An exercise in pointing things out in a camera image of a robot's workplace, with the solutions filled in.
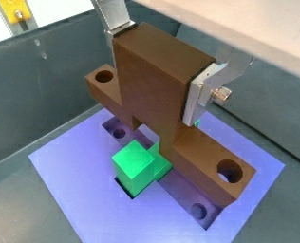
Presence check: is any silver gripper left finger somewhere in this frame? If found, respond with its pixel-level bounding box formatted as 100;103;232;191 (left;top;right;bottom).
88;0;137;69

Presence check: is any purple insertion board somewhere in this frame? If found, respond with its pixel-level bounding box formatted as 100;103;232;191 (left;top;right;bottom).
29;110;284;243

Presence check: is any green block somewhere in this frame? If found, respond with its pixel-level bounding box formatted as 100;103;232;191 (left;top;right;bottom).
111;118;202;199

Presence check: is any yellow bracket on post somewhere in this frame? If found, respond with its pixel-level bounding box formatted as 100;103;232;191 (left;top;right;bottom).
0;0;37;36

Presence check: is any brown T-shaped block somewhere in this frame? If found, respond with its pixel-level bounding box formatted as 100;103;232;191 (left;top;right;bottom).
85;23;255;207

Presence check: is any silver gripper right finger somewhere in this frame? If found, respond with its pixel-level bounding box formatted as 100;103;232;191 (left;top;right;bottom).
183;45;254;126

